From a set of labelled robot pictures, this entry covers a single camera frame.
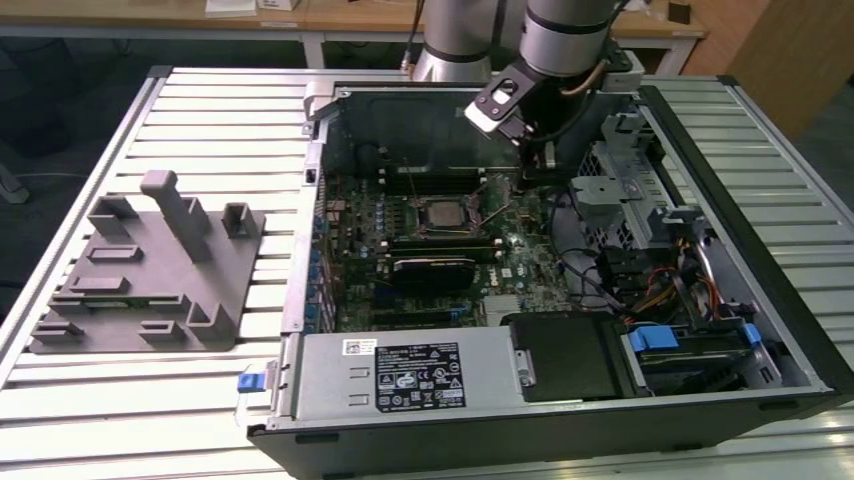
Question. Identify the wooden cabinet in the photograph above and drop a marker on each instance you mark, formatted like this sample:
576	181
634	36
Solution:
787	65

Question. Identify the small white box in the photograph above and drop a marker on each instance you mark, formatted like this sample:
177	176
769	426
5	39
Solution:
276	4

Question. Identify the blue case latch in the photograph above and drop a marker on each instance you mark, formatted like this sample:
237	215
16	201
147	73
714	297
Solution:
248	382

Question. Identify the silver metal drive cage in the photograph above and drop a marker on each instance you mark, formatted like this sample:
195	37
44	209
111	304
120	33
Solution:
627	200

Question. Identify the silver power supply unit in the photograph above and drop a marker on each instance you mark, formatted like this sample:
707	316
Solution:
320	380

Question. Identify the white cardboard box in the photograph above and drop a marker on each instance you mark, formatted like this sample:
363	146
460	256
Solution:
229	7

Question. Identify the black RAM stick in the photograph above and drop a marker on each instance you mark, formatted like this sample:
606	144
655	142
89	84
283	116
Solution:
443	254
440	244

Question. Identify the CPU socket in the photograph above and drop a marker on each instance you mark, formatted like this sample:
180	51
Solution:
420	227

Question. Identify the grey side wrist camera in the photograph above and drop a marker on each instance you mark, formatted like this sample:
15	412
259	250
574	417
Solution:
623	82

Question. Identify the grey parts rack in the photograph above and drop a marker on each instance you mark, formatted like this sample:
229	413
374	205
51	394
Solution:
167	280

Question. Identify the small silver heatsink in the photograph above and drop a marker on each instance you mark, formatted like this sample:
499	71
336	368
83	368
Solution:
503	305

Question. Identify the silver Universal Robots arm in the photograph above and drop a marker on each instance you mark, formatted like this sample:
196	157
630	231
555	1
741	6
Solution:
567	40

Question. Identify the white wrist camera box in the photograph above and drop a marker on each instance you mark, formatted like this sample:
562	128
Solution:
496	95

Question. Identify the grey metal stand foot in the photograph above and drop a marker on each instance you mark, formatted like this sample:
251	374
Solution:
12	190

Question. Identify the green motherboard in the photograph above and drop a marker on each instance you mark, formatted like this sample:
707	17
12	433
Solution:
534	280

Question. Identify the silver CPU chip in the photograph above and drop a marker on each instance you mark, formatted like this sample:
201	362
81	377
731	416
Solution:
446	214

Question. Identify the small black desk object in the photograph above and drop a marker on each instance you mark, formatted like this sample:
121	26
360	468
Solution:
680	12

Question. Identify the black open PC case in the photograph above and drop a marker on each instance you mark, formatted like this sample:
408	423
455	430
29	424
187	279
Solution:
467	450

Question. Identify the wooden desk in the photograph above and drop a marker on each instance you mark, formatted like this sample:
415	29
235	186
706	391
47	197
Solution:
167	22

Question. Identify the hard disk in blue carrier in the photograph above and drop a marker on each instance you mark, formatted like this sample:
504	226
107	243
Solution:
654	339

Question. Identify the black graphics card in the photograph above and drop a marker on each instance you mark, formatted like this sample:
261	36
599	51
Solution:
434	272

